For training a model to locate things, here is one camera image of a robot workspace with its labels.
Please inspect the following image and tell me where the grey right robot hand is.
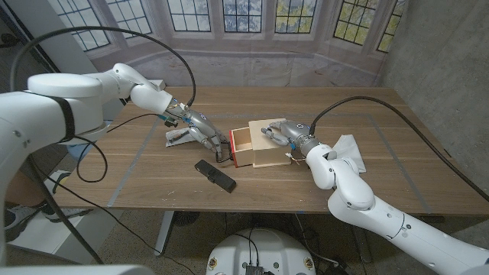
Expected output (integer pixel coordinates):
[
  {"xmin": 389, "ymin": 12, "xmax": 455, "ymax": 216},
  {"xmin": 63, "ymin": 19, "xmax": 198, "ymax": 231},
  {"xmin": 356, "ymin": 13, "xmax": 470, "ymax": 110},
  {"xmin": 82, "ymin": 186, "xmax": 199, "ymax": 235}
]
[{"xmin": 261, "ymin": 119, "xmax": 324, "ymax": 157}]

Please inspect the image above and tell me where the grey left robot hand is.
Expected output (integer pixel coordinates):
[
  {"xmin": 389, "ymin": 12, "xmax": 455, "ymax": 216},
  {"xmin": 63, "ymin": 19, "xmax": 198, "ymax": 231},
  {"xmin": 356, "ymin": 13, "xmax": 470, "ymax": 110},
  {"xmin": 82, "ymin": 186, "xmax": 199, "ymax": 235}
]
[{"xmin": 167, "ymin": 105, "xmax": 230, "ymax": 161}]

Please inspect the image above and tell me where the light wooden box with slot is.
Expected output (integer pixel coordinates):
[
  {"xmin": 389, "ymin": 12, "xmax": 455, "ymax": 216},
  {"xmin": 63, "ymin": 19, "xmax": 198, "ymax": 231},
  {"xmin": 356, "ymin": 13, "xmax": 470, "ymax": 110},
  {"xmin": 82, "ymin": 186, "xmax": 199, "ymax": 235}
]
[{"xmin": 248, "ymin": 118, "xmax": 293, "ymax": 168}]

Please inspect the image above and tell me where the black TV remote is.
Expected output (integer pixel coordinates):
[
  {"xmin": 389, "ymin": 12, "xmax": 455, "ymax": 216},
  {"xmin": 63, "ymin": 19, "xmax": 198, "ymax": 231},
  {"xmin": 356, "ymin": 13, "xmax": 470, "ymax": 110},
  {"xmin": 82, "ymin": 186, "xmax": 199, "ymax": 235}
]
[{"xmin": 193, "ymin": 159, "xmax": 238, "ymax": 194}]

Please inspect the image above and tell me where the pen in clear packet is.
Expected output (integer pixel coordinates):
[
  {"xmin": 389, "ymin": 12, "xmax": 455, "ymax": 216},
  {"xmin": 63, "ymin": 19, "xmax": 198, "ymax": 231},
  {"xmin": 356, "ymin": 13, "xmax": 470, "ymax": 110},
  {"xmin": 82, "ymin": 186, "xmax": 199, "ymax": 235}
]
[{"xmin": 165, "ymin": 128, "xmax": 195, "ymax": 148}]

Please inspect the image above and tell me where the white paper napkin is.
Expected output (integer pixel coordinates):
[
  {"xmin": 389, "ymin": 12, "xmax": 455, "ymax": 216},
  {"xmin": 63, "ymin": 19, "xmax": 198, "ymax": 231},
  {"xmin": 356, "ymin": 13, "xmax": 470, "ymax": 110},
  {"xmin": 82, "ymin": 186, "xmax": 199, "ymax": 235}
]
[{"xmin": 331, "ymin": 134, "xmax": 367, "ymax": 173}]

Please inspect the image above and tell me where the printed window backdrop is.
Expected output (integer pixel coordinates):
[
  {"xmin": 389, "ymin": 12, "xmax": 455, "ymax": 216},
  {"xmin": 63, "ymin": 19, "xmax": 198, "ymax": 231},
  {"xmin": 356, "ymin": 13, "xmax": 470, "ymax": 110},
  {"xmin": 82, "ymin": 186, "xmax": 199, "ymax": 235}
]
[{"xmin": 47, "ymin": 0, "xmax": 410, "ymax": 93}]

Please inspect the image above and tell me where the black floor fan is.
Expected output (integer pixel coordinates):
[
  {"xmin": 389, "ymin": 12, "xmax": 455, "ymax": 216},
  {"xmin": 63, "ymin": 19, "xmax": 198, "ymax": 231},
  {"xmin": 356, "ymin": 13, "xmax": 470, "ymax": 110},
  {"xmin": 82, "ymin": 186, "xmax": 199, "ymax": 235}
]
[{"xmin": 172, "ymin": 211, "xmax": 201, "ymax": 228}]

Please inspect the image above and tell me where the grey table leg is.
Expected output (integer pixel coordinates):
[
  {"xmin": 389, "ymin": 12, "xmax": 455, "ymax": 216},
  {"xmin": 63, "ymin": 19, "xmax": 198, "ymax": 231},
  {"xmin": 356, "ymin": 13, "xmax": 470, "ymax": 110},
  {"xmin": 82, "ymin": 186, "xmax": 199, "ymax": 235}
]
[
  {"xmin": 154, "ymin": 211, "xmax": 176, "ymax": 257},
  {"xmin": 355, "ymin": 228, "xmax": 374, "ymax": 264}
]

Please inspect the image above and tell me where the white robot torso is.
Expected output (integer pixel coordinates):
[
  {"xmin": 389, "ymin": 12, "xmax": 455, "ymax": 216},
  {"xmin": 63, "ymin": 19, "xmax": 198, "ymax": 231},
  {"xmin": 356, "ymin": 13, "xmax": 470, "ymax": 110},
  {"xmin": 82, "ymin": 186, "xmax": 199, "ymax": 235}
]
[{"xmin": 206, "ymin": 228, "xmax": 317, "ymax": 275}]

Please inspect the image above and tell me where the white floor mat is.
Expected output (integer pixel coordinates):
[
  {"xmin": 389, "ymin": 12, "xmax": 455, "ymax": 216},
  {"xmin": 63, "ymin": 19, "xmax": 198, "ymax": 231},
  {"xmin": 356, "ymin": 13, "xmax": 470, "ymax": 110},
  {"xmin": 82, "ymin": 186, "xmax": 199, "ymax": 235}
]
[{"xmin": 7, "ymin": 170, "xmax": 92, "ymax": 255}]

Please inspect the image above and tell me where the person's leg with sneaker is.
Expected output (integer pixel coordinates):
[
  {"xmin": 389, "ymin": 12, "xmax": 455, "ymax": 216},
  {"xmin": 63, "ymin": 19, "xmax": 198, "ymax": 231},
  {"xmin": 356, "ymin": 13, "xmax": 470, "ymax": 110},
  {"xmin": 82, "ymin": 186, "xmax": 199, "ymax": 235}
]
[{"xmin": 3, "ymin": 179, "xmax": 92, "ymax": 242}]

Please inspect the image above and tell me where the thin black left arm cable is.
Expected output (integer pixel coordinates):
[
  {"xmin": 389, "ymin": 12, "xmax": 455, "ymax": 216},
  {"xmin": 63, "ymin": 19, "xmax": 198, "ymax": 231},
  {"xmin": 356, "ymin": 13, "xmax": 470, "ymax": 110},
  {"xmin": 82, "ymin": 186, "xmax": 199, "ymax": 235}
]
[{"xmin": 45, "ymin": 112, "xmax": 198, "ymax": 275}]

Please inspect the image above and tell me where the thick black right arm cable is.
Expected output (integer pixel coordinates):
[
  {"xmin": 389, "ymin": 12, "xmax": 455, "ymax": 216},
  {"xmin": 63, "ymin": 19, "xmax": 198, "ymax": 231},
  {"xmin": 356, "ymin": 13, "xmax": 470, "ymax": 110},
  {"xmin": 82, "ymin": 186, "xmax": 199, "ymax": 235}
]
[{"xmin": 309, "ymin": 95, "xmax": 489, "ymax": 204}]

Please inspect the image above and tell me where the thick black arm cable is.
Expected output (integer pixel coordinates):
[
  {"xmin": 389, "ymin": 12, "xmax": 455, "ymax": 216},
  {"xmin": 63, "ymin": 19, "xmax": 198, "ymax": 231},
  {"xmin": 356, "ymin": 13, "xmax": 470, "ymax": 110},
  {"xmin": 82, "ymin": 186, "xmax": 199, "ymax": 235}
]
[
  {"xmin": 309, "ymin": 95, "xmax": 489, "ymax": 204},
  {"xmin": 10, "ymin": 25, "xmax": 197, "ymax": 265}
]

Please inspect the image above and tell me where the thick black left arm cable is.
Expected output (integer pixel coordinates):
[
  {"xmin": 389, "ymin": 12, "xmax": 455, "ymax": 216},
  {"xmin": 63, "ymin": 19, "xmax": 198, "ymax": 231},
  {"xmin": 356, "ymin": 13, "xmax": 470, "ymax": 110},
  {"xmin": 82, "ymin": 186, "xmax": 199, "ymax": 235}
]
[{"xmin": 10, "ymin": 25, "xmax": 197, "ymax": 265}]

